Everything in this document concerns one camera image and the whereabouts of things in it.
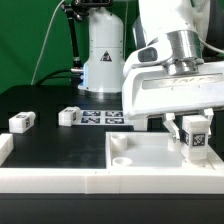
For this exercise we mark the white square tabletop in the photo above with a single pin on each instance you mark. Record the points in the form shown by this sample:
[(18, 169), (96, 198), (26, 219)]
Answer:
[(141, 150)]

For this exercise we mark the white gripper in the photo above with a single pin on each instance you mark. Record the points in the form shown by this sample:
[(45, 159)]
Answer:
[(151, 92)]

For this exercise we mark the white U-shaped obstacle fence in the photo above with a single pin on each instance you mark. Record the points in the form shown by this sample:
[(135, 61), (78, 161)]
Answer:
[(105, 181)]

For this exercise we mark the sheet of fiducial markers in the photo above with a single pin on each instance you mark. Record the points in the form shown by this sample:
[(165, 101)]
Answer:
[(99, 117)]

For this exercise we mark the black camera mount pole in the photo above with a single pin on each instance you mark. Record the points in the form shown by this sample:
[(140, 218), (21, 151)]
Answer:
[(77, 11)]

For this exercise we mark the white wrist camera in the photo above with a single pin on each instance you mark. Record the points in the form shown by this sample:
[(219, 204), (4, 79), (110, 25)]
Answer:
[(154, 54)]

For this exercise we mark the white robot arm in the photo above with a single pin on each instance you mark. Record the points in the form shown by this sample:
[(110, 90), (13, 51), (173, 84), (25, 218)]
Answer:
[(171, 19)]

